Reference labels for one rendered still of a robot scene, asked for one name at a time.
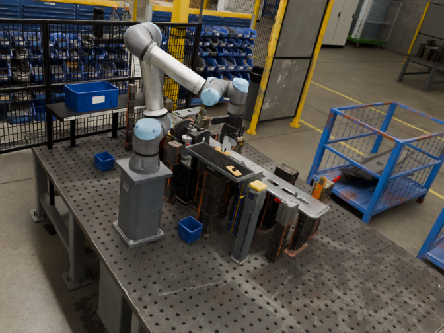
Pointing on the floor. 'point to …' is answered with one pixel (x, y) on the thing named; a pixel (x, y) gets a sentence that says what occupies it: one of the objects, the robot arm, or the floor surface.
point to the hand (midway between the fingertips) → (223, 148)
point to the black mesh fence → (77, 78)
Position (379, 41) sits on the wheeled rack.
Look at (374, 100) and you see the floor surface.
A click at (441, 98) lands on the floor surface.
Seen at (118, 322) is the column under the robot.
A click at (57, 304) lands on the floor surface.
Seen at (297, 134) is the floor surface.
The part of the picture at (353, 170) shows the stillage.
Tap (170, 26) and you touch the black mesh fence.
